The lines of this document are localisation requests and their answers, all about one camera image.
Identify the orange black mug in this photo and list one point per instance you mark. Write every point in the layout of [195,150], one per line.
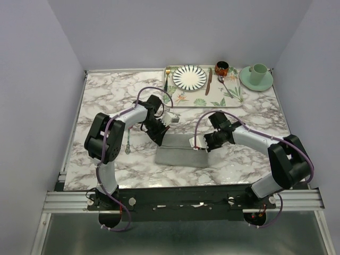
[221,68]

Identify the copper knife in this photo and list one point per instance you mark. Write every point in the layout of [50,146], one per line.
[209,81]

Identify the grey cloth napkin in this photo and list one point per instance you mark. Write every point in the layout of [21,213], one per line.
[176,150]

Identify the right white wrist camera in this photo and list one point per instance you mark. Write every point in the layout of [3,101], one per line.
[198,142]

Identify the iridescent gold spoon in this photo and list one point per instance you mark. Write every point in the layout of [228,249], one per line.
[127,148]

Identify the floral serving tray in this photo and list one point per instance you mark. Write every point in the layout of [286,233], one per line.
[217,97]

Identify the striped white plate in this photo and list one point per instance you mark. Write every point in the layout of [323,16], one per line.
[189,77]

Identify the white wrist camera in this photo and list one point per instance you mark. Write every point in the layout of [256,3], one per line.
[169,118]
[198,142]

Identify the gold green-handled fork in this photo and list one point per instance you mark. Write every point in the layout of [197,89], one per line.
[167,72]

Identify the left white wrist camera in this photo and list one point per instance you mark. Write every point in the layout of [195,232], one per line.
[169,118]

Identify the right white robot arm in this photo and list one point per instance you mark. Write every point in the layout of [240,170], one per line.
[289,162]

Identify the aluminium frame rail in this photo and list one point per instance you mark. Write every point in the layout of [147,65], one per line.
[76,202]

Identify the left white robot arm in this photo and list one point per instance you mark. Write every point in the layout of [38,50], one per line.
[104,140]

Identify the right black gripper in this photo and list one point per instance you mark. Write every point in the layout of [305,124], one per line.
[206,139]

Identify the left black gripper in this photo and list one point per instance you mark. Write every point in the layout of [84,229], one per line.
[158,136]

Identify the green cup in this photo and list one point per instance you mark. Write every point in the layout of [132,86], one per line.
[257,72]

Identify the silver spoon on tray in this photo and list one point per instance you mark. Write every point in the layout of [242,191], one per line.
[221,80]

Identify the green saucer plate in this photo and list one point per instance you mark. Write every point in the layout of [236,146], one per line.
[265,83]

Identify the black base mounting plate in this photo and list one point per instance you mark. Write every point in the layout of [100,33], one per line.
[212,202]

